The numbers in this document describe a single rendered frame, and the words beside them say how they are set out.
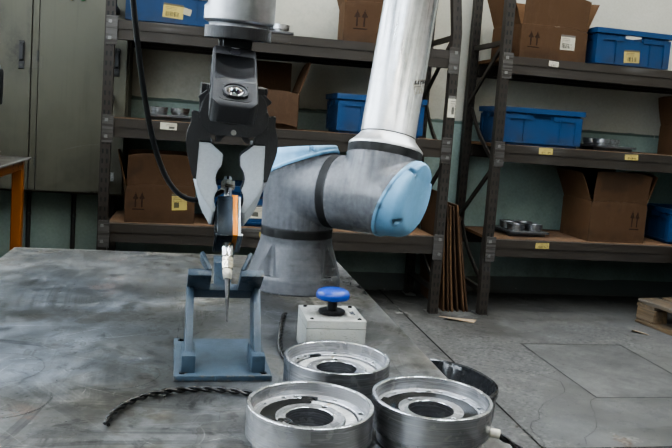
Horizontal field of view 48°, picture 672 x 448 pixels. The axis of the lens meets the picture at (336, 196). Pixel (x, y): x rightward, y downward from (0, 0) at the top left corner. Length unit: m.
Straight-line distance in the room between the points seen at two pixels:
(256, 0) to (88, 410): 0.43
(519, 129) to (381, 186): 3.49
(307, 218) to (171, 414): 0.52
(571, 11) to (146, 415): 4.19
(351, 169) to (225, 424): 0.53
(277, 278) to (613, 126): 4.41
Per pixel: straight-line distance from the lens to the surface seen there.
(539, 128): 4.61
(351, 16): 4.26
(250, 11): 0.80
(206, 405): 0.74
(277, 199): 1.17
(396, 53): 1.16
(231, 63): 0.78
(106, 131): 4.06
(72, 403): 0.75
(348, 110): 4.24
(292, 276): 1.16
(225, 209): 0.81
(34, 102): 4.49
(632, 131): 5.49
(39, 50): 4.49
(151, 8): 4.18
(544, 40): 4.60
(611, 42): 4.82
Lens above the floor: 1.08
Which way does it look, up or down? 6 degrees down
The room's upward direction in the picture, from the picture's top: 4 degrees clockwise
